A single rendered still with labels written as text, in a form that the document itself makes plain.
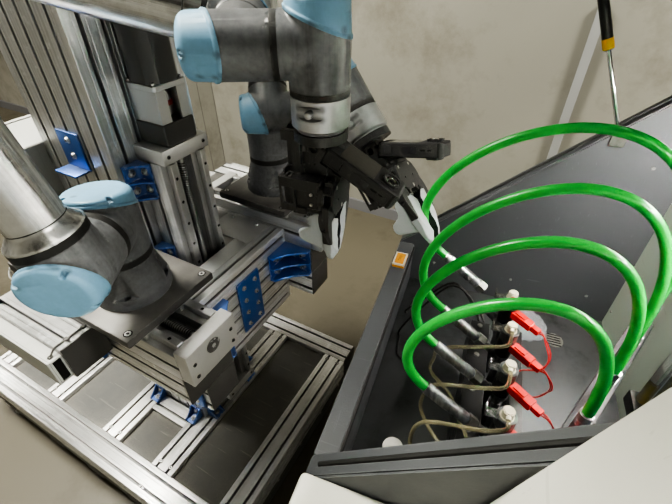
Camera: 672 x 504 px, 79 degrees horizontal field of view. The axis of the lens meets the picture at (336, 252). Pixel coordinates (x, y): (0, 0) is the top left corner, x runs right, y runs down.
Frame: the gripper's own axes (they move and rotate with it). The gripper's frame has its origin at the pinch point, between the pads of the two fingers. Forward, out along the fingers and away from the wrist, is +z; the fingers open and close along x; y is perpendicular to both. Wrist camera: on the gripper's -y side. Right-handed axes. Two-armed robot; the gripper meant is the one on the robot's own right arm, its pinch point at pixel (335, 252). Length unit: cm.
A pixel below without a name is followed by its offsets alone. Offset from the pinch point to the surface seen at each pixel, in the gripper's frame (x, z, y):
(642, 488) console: 29.3, -9.9, -33.3
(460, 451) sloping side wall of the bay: 21.3, 7.5, -23.2
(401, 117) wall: -196, 49, 30
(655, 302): -3.2, -1.1, -44.3
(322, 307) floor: -97, 122, 43
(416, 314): 4.8, 4.3, -14.4
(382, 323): -12.0, 26.8, -6.4
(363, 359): -1.5, 26.8, -5.3
